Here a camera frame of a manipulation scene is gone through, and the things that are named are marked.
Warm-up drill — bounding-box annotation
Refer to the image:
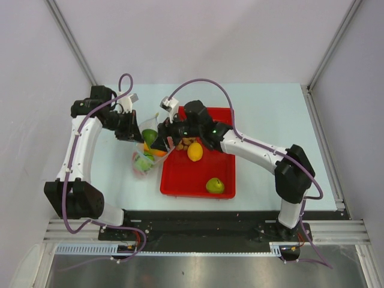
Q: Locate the red plastic tray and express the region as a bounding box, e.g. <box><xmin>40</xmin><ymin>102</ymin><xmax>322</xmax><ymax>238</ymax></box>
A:
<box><xmin>159</xmin><ymin>107</ymin><xmax>237</xmax><ymax>200</ymax></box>

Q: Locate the green pear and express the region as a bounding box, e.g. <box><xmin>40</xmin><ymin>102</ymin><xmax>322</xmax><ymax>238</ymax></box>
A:
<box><xmin>206</xmin><ymin>178</ymin><xmax>225</xmax><ymax>194</ymax></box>

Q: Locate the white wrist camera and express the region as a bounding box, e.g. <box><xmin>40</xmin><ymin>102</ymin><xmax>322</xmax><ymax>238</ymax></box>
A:
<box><xmin>117</xmin><ymin>93</ymin><xmax>139</xmax><ymax>113</ymax></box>
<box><xmin>160</xmin><ymin>97</ymin><xmax>179</xmax><ymax>123</ymax></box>

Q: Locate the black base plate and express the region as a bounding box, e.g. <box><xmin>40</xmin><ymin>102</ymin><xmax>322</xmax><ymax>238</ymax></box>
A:
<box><xmin>98</xmin><ymin>209</ymin><xmax>313</xmax><ymax>243</ymax></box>

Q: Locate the white cable duct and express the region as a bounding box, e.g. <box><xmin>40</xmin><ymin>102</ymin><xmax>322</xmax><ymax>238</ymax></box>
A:
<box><xmin>55</xmin><ymin>242</ymin><xmax>283</xmax><ymax>256</ymax></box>

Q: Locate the orange papaya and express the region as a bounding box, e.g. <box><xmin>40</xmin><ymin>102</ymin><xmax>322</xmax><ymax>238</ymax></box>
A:
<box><xmin>143</xmin><ymin>142</ymin><xmax>168</xmax><ymax>157</ymax></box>

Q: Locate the clear zip top bag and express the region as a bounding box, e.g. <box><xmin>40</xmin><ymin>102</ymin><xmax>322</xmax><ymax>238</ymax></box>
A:
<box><xmin>133</xmin><ymin>113</ymin><xmax>175</xmax><ymax>178</ymax></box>

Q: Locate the brown longan bunch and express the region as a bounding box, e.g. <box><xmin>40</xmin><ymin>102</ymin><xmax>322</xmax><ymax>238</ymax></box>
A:
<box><xmin>175</xmin><ymin>137</ymin><xmax>197</xmax><ymax>151</ymax></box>

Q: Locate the aluminium rail frame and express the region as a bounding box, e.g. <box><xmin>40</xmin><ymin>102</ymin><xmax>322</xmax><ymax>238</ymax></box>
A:
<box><xmin>43</xmin><ymin>220</ymin><xmax>370</xmax><ymax>245</ymax></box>

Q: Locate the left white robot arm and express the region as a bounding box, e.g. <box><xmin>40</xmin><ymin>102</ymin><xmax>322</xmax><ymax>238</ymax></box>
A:
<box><xmin>44</xmin><ymin>85</ymin><xmax>143</xmax><ymax>240</ymax></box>

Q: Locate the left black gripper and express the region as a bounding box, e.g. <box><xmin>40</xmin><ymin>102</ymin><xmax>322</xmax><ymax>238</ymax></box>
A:
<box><xmin>103</xmin><ymin>109</ymin><xmax>144</xmax><ymax>143</ymax></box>

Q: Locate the yellow lemon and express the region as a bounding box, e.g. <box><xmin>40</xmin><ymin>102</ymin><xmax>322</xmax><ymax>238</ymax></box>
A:
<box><xmin>187</xmin><ymin>142</ymin><xmax>203</xmax><ymax>162</ymax></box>

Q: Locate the green guava black stripe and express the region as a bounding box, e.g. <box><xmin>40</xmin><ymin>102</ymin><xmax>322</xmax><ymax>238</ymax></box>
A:
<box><xmin>139</xmin><ymin>154</ymin><xmax>155</xmax><ymax>173</ymax></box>

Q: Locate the green sugar apple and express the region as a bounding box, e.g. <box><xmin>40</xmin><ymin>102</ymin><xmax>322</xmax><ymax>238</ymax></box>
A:
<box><xmin>142</xmin><ymin>128</ymin><xmax>158</xmax><ymax>146</ymax></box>

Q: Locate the red bell pepper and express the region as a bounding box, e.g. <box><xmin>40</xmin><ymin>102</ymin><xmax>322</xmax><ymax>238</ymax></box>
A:
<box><xmin>132</xmin><ymin>152</ymin><xmax>142</xmax><ymax>175</ymax></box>

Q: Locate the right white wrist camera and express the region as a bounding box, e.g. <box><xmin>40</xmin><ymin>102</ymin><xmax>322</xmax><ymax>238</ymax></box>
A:
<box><xmin>160</xmin><ymin>97</ymin><xmax>179</xmax><ymax>123</ymax></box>

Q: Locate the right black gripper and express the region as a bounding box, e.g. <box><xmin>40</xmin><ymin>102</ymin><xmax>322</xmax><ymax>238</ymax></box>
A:
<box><xmin>151</xmin><ymin>109</ymin><xmax>202</xmax><ymax>152</ymax></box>

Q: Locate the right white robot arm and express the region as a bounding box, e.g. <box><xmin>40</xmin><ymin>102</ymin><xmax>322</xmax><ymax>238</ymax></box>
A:
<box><xmin>151</xmin><ymin>98</ymin><xmax>315</xmax><ymax>241</ymax></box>

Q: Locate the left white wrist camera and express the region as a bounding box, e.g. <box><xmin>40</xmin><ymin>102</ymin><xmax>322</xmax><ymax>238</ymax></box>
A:
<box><xmin>117</xmin><ymin>93</ymin><xmax>139</xmax><ymax>113</ymax></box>

